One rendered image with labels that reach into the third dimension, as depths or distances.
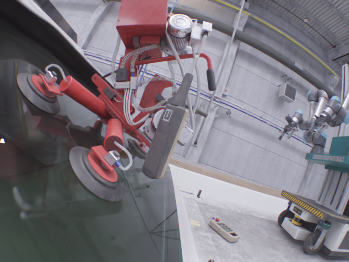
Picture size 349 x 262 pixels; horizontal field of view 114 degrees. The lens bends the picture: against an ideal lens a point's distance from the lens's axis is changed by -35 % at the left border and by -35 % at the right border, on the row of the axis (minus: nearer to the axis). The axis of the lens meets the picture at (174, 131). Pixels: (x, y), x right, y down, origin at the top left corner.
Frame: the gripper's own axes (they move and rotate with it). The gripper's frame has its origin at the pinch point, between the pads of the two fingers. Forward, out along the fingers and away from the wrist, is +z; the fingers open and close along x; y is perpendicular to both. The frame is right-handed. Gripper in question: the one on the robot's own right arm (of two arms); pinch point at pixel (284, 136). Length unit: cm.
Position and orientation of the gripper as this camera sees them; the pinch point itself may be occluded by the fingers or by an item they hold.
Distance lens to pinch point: 154.3
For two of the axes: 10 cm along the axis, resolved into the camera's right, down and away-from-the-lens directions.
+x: -0.3, 1.5, 9.9
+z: -7.0, 7.0, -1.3
